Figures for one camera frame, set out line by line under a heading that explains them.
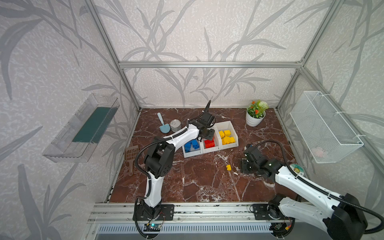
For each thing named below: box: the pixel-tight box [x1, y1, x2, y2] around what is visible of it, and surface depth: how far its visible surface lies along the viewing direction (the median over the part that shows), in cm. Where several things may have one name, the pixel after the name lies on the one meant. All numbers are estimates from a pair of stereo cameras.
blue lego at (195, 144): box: [191, 139, 200, 150], surface depth 96 cm
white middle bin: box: [202, 126, 221, 154], surface depth 96 cm
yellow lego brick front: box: [222, 136, 236, 145], surface depth 99 cm
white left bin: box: [182, 138, 204, 159], surface depth 95 cm
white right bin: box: [214, 120, 239, 150], surface depth 99 cm
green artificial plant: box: [247, 99, 269, 119], surface depth 101 cm
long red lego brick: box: [204, 137, 216, 149], surface depth 98 cm
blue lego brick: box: [184, 141, 192, 153], surface depth 98 cm
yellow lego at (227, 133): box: [223, 130, 231, 137], surface depth 104 cm
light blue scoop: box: [157, 112, 171, 134], surface depth 111 cm
